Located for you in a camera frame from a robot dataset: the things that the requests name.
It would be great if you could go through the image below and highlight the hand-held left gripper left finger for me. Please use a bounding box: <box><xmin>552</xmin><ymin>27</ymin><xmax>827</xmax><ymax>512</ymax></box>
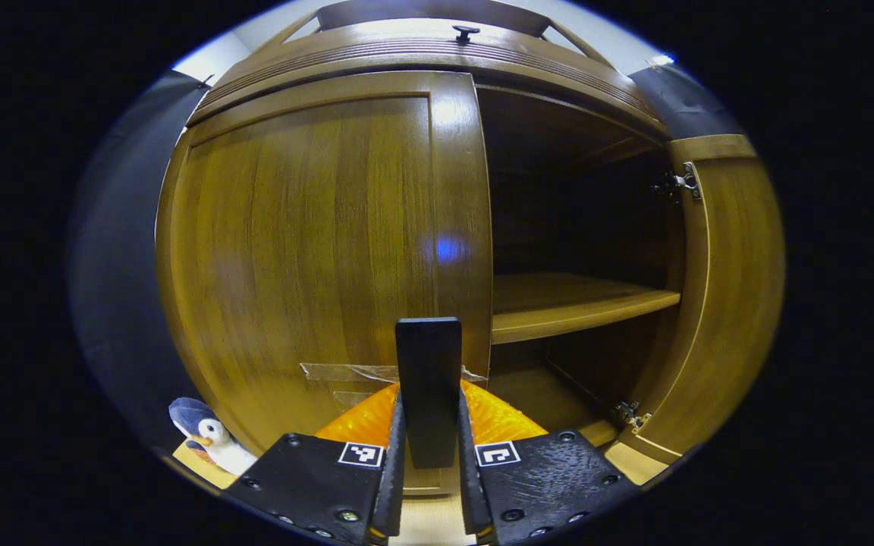
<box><xmin>223</xmin><ymin>381</ymin><xmax>407</xmax><ymax>545</ymax></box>

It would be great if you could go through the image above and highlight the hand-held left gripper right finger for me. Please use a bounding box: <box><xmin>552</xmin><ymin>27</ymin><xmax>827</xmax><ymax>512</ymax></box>
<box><xmin>457</xmin><ymin>379</ymin><xmax>641</xmax><ymax>545</ymax></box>

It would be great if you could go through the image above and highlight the black door handle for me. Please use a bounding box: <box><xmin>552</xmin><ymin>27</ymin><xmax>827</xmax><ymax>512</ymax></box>
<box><xmin>396</xmin><ymin>317</ymin><xmax>462</xmax><ymax>469</ymax></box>

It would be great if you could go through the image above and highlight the wooden cabinet door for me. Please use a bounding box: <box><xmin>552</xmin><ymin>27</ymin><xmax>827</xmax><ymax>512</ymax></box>
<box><xmin>604</xmin><ymin>134</ymin><xmax>787</xmax><ymax>486</ymax></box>
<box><xmin>156</xmin><ymin>71</ymin><xmax>492</xmax><ymax>497</ymax></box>

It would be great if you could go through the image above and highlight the wooden double-door shoe cabinet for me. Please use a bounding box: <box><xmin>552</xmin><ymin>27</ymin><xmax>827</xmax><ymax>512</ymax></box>
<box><xmin>155</xmin><ymin>0</ymin><xmax>787</xmax><ymax>501</ymax></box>

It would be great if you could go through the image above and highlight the metal right door hinge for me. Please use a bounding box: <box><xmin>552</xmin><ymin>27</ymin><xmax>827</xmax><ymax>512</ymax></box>
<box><xmin>653</xmin><ymin>162</ymin><xmax>703</xmax><ymax>202</ymax></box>
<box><xmin>614</xmin><ymin>400</ymin><xmax>652</xmax><ymax>431</ymax></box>

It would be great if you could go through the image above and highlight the wooden cabinet inner shelf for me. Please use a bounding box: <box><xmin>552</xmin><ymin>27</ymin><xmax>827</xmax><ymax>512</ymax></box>
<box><xmin>492</xmin><ymin>273</ymin><xmax>682</xmax><ymax>346</ymax></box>

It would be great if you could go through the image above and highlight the wooden cabinet drawer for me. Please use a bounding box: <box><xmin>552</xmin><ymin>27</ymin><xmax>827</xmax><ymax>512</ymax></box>
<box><xmin>187</xmin><ymin>19</ymin><xmax>669</xmax><ymax>137</ymax></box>

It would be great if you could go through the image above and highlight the penguin plush toy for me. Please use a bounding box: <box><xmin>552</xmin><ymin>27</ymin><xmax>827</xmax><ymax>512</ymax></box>
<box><xmin>169</xmin><ymin>398</ymin><xmax>258</xmax><ymax>477</ymax></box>

